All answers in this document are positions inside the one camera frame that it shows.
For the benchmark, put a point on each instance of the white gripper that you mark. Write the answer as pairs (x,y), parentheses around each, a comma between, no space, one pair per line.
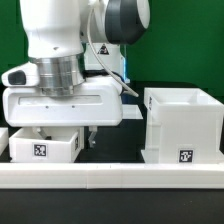
(93,104)

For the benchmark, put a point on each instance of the white front drawer tray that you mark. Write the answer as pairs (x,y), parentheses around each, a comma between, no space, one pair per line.
(61,145)

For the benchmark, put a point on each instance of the white drawer cabinet box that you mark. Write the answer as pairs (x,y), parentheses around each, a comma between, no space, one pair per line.
(184,126)

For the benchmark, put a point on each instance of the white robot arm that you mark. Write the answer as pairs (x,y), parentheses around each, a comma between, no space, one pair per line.
(52,89)

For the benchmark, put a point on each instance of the white block at left edge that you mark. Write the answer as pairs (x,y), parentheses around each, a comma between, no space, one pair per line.
(4,139)

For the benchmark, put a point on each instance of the white marker tag sheet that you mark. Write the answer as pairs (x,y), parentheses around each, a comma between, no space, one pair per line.
(131,112)

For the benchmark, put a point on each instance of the white fence wall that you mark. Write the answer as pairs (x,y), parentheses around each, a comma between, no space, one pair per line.
(108,176)

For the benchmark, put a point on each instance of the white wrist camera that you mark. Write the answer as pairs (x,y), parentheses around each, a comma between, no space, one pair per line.
(25,75)

